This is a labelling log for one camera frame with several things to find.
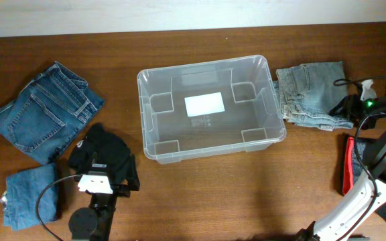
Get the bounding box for light blue jeans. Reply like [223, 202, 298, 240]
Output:
[274, 62, 353, 131]

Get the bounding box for black garment red grey band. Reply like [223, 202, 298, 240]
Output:
[341, 135, 386, 221]

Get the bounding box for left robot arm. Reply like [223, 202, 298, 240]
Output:
[68, 153, 140, 241]

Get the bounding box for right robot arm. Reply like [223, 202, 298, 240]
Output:
[294, 106, 386, 240]

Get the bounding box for small blue denim cloth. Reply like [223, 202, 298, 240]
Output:
[0, 163, 58, 231]

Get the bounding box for dark blue folded jeans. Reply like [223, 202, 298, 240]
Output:
[0, 62, 105, 165]

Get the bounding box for white label in bin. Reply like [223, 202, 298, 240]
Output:
[184, 92, 225, 117]

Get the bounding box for clear plastic storage bin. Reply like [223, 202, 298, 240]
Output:
[137, 55, 287, 164]

